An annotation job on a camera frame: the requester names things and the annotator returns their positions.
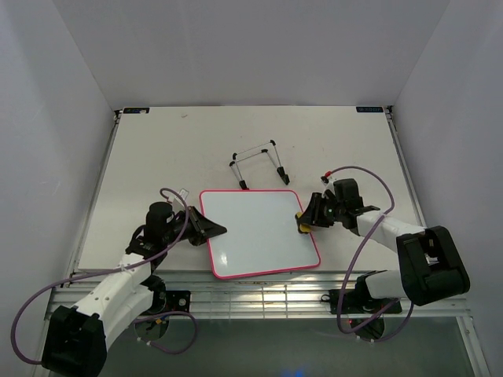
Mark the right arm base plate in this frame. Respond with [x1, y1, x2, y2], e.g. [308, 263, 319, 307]
[320, 289, 402, 315]

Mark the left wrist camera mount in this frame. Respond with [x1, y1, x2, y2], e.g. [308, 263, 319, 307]
[167, 188, 189, 212]

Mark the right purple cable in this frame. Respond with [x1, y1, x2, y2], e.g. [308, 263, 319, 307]
[328, 165, 414, 345]

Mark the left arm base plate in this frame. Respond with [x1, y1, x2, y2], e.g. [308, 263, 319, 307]
[160, 290, 191, 313]

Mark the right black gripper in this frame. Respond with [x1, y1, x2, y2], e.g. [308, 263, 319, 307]
[299, 192, 345, 228]

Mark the pink framed whiteboard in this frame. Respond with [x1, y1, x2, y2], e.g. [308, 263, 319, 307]
[200, 189, 321, 280]

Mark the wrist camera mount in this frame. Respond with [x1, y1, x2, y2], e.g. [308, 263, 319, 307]
[321, 171, 336, 198]
[167, 188, 189, 212]

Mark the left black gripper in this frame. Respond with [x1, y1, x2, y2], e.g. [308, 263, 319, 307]
[163, 207, 226, 247]

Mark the wire whiteboard stand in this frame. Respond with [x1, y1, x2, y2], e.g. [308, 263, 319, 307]
[229, 139, 290, 191]

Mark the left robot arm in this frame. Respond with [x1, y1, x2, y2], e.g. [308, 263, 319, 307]
[41, 202, 227, 376]

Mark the aluminium frame rail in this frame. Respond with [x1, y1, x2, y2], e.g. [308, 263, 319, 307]
[45, 271, 471, 320]

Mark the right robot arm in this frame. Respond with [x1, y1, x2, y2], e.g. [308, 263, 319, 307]
[295, 178, 471, 313]

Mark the yellow bone-shaped eraser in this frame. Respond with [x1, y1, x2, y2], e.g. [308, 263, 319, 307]
[295, 212, 311, 234]

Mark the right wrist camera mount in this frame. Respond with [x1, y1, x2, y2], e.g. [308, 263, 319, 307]
[321, 171, 336, 198]

